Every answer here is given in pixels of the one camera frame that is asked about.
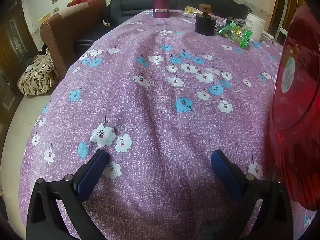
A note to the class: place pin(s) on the purple floral tablecloth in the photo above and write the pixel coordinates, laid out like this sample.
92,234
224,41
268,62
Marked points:
160,105

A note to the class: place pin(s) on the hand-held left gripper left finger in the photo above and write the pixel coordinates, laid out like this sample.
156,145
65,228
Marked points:
92,175

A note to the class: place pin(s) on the green plastic wrapper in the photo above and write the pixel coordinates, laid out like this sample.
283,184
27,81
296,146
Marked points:
235,31

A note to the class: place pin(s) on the white plastic jar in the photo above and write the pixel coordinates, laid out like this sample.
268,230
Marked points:
257,27

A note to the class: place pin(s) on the black jar with wooden cork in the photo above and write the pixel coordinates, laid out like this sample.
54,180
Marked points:
205,25

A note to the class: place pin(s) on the brown armchair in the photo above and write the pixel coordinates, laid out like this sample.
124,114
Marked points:
70,22

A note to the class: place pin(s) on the brown patterned cushion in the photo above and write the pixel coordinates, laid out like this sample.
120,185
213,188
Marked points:
37,77

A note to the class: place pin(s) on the yellow packet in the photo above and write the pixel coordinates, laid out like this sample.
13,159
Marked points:
190,10

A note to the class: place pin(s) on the red and yellow papers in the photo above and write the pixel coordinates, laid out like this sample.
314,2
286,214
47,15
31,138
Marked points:
78,0

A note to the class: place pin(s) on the wall socket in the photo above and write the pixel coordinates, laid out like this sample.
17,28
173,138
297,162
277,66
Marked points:
55,9

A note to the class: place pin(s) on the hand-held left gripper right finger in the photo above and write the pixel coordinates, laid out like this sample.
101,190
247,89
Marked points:
225,172

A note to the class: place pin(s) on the white charger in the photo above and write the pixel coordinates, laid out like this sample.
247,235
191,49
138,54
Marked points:
106,23

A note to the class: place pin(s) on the large red scalloped plate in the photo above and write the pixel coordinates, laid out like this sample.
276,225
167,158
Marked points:
300,80

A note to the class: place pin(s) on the small black device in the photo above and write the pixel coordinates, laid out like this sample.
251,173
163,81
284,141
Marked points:
231,21

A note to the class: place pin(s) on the dark wooden glass cabinet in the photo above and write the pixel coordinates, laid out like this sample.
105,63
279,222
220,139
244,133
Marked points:
12,42

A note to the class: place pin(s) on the black leather sofa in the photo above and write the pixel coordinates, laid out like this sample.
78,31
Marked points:
140,5

